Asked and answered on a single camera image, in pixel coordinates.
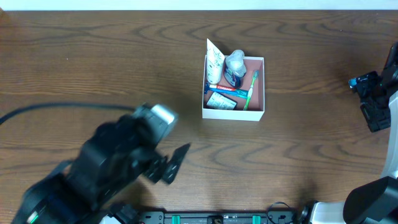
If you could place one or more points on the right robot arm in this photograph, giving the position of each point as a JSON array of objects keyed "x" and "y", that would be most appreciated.
[{"x": 375, "y": 202}]

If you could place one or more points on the green white toothbrush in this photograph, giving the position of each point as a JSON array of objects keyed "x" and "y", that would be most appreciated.
[{"x": 251, "y": 88}]

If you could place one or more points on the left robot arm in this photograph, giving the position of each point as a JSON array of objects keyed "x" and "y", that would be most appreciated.
[{"x": 52, "y": 200}]

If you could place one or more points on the blue disposable razor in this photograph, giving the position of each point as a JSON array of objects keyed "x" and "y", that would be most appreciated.
[{"x": 214, "y": 90}]

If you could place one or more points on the white cardboard box pink inside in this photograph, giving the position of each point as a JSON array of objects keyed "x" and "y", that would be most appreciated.
[{"x": 257, "y": 103}]

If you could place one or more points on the green white toothpaste tube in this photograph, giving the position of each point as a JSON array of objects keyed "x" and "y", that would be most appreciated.
[{"x": 231, "y": 91}]

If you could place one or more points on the blue soap pump bottle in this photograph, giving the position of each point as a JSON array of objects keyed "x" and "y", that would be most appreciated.
[{"x": 235, "y": 68}]

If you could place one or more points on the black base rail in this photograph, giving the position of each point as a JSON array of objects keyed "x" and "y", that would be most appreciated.
[{"x": 272, "y": 216}]

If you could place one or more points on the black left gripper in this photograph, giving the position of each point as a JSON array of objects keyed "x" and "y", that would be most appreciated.
[{"x": 158, "y": 168}]

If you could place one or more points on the white lotion tube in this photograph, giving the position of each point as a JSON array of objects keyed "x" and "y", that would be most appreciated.
[{"x": 214, "y": 63}]

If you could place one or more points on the green white soap box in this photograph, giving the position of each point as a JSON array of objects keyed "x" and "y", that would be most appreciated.
[{"x": 220, "y": 102}]

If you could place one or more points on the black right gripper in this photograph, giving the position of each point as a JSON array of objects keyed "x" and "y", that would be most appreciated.
[{"x": 372, "y": 101}]

